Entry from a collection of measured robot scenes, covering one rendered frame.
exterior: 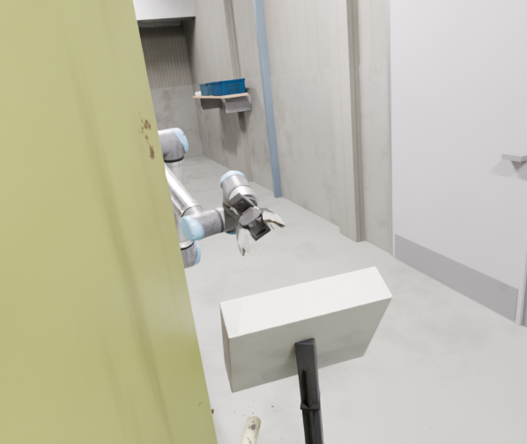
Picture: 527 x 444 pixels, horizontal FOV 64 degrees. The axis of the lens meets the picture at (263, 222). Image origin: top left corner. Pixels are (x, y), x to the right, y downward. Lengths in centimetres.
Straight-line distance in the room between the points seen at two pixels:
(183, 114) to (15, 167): 961
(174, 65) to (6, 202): 963
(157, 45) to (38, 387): 965
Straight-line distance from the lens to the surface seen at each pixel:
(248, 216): 128
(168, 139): 188
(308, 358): 93
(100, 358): 44
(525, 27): 269
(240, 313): 83
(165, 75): 989
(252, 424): 138
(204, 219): 143
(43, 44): 41
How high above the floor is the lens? 161
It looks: 19 degrees down
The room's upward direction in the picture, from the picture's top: 7 degrees counter-clockwise
